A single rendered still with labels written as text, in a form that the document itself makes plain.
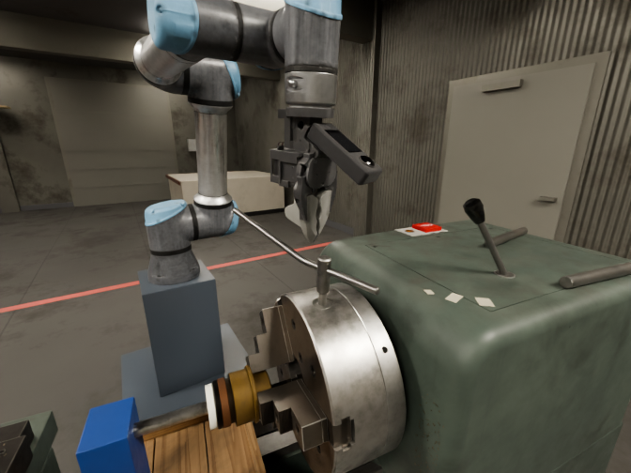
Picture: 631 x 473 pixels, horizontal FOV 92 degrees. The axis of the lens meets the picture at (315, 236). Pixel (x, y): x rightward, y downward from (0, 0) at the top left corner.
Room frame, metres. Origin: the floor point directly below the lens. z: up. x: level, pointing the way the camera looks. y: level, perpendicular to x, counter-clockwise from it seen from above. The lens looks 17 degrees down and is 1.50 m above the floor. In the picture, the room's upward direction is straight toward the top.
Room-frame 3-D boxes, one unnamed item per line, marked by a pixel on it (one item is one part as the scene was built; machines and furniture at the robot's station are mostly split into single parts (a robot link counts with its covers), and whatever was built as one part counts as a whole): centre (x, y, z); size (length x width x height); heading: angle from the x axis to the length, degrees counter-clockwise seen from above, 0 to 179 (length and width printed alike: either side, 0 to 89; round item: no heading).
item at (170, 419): (0.38, 0.23, 1.08); 0.13 x 0.07 x 0.07; 114
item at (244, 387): (0.42, 0.13, 1.08); 0.09 x 0.09 x 0.09; 24
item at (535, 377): (0.66, -0.37, 1.06); 0.59 x 0.48 x 0.39; 114
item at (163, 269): (0.89, 0.45, 1.15); 0.15 x 0.15 x 0.10
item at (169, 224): (0.89, 0.44, 1.27); 0.13 x 0.12 x 0.14; 124
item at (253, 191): (7.10, 2.12, 0.42); 2.21 x 1.79 x 0.83; 123
